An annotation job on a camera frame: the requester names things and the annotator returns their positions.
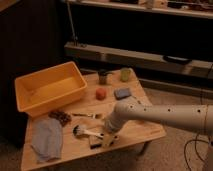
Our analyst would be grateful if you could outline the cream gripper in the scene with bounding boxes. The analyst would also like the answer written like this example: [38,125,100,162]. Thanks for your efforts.
[102,121,121,148]

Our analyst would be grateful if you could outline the white-handled black brush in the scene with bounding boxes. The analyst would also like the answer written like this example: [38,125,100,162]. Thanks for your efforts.
[73,125,103,138]

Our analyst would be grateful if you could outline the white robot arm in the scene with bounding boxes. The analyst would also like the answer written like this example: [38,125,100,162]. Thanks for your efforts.
[102,101,213,147]

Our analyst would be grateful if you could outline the dark metal cup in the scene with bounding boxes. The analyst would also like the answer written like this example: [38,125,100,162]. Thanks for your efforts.
[98,69,111,85]

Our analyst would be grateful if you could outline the green plastic cup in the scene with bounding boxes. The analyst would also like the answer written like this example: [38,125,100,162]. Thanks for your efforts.
[120,68,131,82]

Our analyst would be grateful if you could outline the dark brown wooden block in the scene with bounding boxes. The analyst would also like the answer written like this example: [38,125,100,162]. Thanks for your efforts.
[89,136,103,149]

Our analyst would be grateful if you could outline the metal fork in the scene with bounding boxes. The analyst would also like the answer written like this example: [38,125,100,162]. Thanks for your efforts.
[72,113,102,119]

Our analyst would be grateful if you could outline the wooden table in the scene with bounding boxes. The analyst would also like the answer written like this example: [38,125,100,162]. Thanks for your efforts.
[21,70,166,171]

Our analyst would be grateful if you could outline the red block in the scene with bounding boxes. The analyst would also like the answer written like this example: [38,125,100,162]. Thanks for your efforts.
[96,88,107,100]

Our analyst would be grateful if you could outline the blue sponge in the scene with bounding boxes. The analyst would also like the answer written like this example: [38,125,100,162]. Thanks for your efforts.
[114,88,131,100]

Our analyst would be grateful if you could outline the brown grape bunch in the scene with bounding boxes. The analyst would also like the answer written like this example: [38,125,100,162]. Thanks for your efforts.
[48,111,71,126]

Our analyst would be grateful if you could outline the blue-grey cloth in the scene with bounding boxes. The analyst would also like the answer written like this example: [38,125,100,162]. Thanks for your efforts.
[31,118,63,163]

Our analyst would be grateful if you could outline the yellow plastic bin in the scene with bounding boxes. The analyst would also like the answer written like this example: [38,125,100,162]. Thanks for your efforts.
[15,62,87,118]

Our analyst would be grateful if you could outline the black cable on floor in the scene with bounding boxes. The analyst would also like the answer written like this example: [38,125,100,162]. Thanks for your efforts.
[183,63,213,171]

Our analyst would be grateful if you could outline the long shelf rail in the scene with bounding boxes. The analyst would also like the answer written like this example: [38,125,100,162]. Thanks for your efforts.
[64,42,213,80]

